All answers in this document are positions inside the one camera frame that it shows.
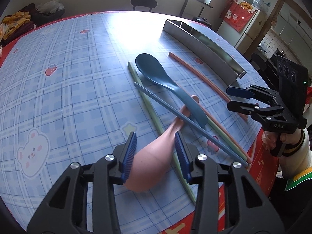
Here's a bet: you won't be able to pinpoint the steel utensil tray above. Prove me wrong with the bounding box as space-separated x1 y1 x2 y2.
162 19 246 79

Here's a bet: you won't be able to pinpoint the red printed cloth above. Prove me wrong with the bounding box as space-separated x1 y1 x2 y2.
221 0 256 32

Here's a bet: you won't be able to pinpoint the black metal frame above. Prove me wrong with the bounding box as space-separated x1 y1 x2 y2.
180 0 205 17

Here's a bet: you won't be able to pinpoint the person's dark jacket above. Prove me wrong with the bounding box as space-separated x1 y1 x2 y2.
267 168 312 234

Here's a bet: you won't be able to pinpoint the white plastic bag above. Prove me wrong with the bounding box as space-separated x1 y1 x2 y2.
38 0 62 14

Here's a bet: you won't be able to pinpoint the black round-back chair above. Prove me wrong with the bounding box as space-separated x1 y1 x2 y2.
130 0 158 12

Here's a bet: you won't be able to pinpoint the person's right forearm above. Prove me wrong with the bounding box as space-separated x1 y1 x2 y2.
278 128 312 179

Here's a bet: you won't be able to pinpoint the person's right hand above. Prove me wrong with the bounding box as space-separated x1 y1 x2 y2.
261 131 278 151

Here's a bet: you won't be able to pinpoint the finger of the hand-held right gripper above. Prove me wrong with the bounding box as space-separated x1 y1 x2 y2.
227 100 283 120
226 85 282 106

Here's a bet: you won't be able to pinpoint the electric pressure cooker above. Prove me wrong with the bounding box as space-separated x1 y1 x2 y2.
192 17 212 28

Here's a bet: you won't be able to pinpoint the blue chopstick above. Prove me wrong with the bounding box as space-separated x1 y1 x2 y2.
134 82 249 167

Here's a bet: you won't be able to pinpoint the pink spoon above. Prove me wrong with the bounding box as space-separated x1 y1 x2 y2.
123 95 200 192

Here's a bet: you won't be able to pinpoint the white refrigerator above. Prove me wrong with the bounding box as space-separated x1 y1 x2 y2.
217 5 267 54

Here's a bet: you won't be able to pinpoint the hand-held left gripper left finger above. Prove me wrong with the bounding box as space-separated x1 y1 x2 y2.
26 131 138 234

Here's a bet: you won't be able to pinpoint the dark red clothes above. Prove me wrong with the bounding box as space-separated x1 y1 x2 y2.
18 3 43 30

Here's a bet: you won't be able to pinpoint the dark blue spoon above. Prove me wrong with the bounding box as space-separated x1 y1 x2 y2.
135 53 208 128

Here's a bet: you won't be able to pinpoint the yellow clothes pile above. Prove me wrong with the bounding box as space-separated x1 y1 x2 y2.
0 12 32 41

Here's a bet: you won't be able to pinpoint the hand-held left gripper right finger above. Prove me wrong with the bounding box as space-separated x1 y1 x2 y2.
174 131 285 234

